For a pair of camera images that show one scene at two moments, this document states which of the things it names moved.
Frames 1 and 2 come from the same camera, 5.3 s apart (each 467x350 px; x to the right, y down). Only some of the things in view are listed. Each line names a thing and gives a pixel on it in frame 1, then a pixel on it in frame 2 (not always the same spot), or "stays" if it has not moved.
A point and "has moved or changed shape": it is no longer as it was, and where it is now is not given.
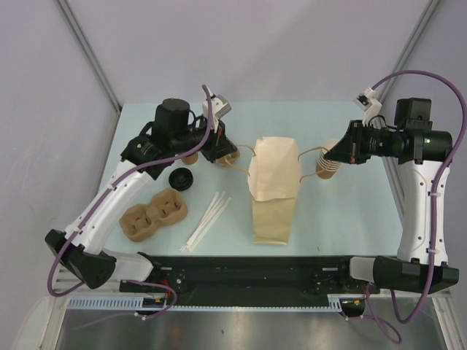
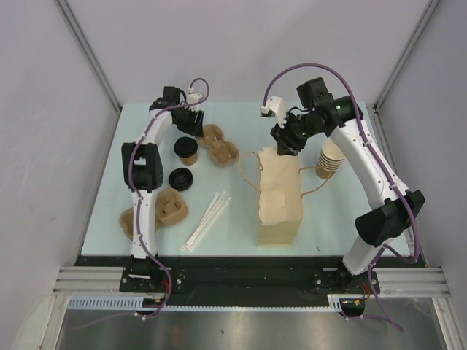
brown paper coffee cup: (190, 159) stays
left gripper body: (216, 136) → (187, 119)
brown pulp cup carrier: (140, 222) stays
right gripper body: (363, 146) → (297, 130)
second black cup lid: (180, 179) stays
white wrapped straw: (182, 246) stays
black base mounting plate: (254, 278) stays
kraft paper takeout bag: (273, 180) has moved or changed shape
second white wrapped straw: (193, 238) stays
